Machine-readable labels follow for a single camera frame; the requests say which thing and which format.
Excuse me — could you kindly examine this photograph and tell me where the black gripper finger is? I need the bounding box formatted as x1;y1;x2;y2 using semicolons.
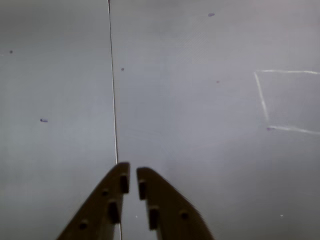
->
136;166;216;240
56;161;131;240

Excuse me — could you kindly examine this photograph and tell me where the grey mat with chalk square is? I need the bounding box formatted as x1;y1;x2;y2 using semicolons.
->
108;0;320;240

